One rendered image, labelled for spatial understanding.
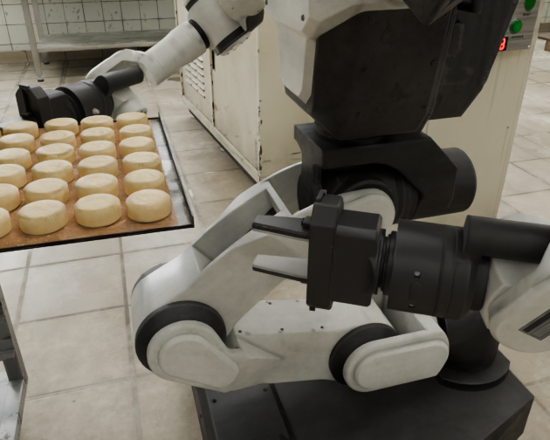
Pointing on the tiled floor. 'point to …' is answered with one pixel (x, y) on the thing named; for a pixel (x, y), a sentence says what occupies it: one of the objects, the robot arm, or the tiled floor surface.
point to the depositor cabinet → (244, 101)
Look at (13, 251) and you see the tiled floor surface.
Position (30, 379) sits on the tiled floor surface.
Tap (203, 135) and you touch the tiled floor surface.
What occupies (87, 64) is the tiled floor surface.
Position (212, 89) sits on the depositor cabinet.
